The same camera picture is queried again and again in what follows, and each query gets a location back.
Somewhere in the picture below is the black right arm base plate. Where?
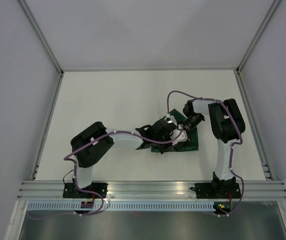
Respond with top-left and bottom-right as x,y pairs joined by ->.
194,183 -> 241,199

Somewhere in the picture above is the right aluminium frame post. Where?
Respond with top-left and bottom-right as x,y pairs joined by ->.
234,0 -> 282,75

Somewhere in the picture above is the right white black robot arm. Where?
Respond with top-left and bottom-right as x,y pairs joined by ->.
183,98 -> 245,198

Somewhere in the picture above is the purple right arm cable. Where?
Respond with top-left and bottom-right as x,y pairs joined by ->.
166,90 -> 245,218

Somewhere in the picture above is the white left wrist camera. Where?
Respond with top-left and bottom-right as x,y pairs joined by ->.
170,129 -> 188,145

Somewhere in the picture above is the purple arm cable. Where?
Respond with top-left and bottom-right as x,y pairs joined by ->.
27,123 -> 185,221
166,90 -> 245,218

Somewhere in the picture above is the dark green cloth napkin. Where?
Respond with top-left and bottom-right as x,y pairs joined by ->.
151,109 -> 198,154

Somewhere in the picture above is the aluminium side rail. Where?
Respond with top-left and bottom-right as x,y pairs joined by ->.
234,69 -> 274,181
29,72 -> 64,181

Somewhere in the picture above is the white slotted cable duct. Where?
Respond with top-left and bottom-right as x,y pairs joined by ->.
27,200 -> 214,212

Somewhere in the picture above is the aluminium front frame rail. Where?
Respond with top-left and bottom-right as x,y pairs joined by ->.
17,180 -> 286,201

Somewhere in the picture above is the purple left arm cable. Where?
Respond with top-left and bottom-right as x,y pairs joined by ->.
27,123 -> 185,221

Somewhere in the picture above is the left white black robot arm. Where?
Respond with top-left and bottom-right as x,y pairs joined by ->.
64,115 -> 186,198

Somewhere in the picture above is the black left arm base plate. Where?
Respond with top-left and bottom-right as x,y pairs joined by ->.
63,182 -> 108,199

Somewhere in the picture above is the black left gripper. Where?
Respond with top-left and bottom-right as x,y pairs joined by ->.
153,130 -> 178,155

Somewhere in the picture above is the right aluminium side rail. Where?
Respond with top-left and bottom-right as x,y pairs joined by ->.
234,69 -> 274,181

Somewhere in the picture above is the left aluminium frame post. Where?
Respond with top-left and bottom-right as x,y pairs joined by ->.
16,0 -> 64,76

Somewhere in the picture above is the left aluminium side rail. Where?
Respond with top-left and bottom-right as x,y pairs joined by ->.
29,72 -> 64,181

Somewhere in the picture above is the aluminium frame post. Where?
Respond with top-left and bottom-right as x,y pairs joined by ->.
234,0 -> 282,75
16,0 -> 64,76

